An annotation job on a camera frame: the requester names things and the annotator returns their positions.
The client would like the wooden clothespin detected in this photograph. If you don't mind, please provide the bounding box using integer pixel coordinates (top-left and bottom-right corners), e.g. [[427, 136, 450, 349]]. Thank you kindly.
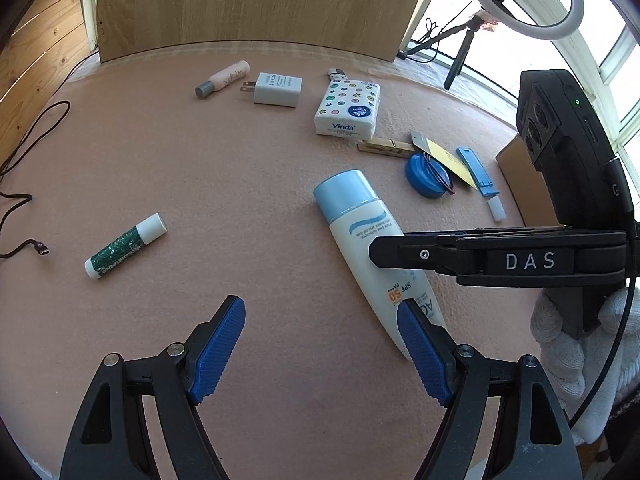
[[357, 137, 417, 159]]

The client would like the white blue sunscreen bottle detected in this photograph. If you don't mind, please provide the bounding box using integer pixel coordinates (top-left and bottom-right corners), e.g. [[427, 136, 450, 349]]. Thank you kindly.
[[313, 170, 446, 361]]

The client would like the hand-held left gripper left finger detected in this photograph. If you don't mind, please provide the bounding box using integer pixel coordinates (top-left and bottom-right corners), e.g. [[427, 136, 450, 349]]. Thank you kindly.
[[60, 295, 247, 480]]

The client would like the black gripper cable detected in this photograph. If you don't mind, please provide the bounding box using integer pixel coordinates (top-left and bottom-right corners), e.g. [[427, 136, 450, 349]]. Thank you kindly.
[[570, 157, 640, 426]]

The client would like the white wall charger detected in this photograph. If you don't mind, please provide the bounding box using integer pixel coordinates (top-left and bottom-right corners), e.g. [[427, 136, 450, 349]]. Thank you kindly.
[[242, 72, 303, 109]]

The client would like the pink tube grey cap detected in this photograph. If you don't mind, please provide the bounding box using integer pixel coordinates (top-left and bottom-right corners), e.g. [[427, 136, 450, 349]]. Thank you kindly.
[[195, 60, 251, 98]]

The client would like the dark hair tie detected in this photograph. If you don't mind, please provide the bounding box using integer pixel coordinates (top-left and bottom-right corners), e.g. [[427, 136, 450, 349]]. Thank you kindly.
[[422, 155, 457, 196]]

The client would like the person's right hand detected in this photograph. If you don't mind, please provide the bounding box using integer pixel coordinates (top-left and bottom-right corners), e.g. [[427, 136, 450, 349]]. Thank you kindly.
[[530, 287, 640, 445]]

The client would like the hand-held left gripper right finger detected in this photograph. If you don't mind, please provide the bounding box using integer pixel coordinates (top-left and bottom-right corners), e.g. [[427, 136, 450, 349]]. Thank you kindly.
[[396, 298, 583, 480]]

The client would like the green white lip balm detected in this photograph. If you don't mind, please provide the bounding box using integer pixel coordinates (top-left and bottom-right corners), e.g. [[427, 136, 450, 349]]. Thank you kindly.
[[84, 213, 167, 280]]

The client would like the cardboard box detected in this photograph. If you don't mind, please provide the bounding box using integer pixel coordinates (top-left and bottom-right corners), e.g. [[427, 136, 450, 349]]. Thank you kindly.
[[495, 136, 563, 228]]

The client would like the white checkered cloth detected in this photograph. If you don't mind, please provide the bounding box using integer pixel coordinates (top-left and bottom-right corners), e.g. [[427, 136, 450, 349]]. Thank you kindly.
[[350, 50, 523, 136]]

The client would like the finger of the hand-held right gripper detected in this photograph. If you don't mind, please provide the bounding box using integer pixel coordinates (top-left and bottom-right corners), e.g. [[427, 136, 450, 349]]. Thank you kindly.
[[369, 226, 571, 276]]

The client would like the black usb cable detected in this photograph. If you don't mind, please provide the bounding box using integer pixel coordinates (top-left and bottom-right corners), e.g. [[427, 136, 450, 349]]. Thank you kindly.
[[0, 100, 71, 261]]

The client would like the wooden board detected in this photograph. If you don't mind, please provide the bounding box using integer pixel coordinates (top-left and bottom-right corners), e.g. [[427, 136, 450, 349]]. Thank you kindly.
[[95, 0, 441, 63]]

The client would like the blue round tin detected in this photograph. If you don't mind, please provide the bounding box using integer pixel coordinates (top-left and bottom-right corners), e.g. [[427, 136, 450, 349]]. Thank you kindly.
[[404, 153, 453, 198]]

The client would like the patterned tissue pack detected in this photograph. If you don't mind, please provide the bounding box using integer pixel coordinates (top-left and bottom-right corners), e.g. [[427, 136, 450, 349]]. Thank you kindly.
[[314, 80, 381, 140]]

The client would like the blue white plastic tool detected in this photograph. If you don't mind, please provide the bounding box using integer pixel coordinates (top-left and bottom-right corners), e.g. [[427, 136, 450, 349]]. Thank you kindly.
[[456, 147, 507, 222]]

